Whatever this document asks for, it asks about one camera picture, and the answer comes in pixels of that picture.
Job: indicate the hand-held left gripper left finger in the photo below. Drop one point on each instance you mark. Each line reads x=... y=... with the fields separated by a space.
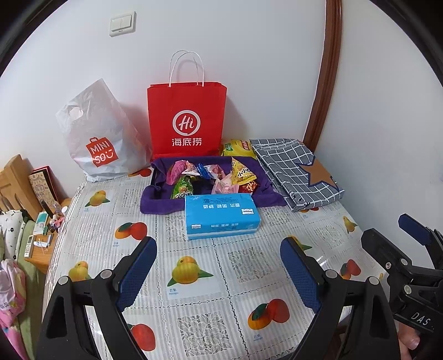
x=136 y=271

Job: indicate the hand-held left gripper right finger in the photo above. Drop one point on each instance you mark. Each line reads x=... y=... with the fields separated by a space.
x=301 y=273

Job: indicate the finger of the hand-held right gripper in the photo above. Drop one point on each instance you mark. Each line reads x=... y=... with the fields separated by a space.
x=413 y=226
x=379 y=245

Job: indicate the purple towel-lined tray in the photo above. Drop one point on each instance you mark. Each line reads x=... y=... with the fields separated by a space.
x=159 y=204

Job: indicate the green snack packet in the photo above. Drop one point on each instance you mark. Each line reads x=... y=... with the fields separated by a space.
x=183 y=188

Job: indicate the red candy packet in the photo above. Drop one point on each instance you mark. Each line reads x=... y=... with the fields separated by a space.
x=250 y=187

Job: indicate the pink strawberry snack packet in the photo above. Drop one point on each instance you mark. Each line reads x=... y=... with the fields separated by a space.
x=226 y=185

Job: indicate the yellow triangular snack packet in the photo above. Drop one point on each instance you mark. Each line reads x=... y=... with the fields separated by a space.
x=240 y=173

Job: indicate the person's right hand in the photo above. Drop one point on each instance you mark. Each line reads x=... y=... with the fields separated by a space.
x=410 y=341

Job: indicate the blue tissue pack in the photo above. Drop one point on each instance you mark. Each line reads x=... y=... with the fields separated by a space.
x=221 y=214

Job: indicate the wooden bedside table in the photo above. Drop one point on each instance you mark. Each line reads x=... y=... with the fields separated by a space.
x=38 y=263

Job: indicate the teal tube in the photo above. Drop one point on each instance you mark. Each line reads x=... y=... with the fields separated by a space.
x=41 y=221

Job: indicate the grey checkered star cloth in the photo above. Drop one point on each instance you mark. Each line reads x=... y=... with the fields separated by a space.
x=287 y=166

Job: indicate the white remote control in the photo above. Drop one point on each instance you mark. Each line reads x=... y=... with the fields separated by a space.
x=29 y=245

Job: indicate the brown patterned book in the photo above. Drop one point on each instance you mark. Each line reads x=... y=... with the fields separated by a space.
x=41 y=188

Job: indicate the pink cloth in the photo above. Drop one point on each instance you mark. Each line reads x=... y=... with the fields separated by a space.
x=10 y=304

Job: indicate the white floral cloth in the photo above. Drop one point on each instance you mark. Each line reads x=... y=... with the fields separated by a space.
x=10 y=228

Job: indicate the yellow snack bag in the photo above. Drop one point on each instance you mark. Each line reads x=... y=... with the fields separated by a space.
x=237 y=149

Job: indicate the white plastic bag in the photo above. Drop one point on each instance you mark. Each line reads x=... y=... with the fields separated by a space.
x=103 y=131

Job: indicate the wooden headboard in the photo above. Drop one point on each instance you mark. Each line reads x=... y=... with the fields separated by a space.
x=17 y=180

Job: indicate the red paper bag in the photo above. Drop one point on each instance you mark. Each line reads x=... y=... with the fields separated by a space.
x=187 y=104

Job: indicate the wooden door frame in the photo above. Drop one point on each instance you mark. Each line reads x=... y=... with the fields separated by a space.
x=327 y=69

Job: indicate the white light switch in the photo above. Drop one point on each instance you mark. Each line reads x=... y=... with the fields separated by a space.
x=123 y=24

